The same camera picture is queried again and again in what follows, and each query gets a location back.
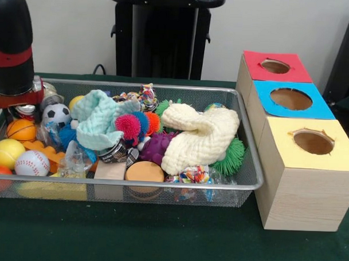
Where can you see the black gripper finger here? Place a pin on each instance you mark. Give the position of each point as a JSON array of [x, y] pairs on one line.
[[37, 112], [10, 110]]

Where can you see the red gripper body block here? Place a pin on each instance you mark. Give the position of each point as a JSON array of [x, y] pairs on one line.
[[23, 99]]

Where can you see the mint waffle cloth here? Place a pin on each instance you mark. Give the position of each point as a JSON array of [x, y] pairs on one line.
[[97, 119]]

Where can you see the pink spiky ball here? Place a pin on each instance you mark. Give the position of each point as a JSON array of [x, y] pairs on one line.
[[127, 126]]

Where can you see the cream waffle cloth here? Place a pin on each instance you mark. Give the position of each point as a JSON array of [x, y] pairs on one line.
[[197, 137]]

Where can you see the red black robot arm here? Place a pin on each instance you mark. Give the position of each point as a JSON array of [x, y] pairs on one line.
[[11, 30]]

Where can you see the shallow mesh bin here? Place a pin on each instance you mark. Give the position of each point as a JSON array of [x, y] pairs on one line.
[[132, 183]]

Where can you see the wooden box with three holes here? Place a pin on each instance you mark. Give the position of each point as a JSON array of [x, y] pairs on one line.
[[304, 198]]

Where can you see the crushed silver red can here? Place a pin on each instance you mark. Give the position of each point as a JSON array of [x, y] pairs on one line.
[[24, 110]]

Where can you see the black white soccer ball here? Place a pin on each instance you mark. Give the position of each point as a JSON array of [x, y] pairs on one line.
[[56, 113]]

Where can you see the orange toy basketball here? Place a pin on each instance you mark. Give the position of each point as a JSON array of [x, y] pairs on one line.
[[21, 129]]

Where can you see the yellow seamed ball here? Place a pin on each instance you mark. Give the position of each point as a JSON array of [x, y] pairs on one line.
[[7, 153]]

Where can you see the white baseball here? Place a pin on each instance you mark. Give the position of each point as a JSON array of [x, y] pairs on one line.
[[32, 162]]

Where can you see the plain wooden block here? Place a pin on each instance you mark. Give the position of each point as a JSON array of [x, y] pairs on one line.
[[110, 171]]

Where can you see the orange foam cylinder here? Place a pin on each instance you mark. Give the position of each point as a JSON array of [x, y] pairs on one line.
[[144, 171]]

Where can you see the purple spiky toy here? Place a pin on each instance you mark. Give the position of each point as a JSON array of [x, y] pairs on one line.
[[156, 148]]

